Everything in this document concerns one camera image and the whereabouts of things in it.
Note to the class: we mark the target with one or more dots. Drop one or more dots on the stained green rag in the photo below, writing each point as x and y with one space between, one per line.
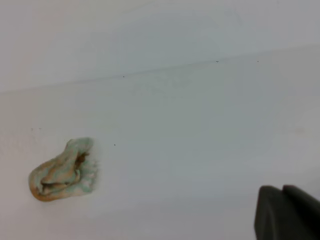
69 174

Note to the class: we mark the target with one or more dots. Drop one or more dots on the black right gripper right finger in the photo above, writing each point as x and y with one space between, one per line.
307 208

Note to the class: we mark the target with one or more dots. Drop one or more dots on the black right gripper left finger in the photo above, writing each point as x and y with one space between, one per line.
276 218

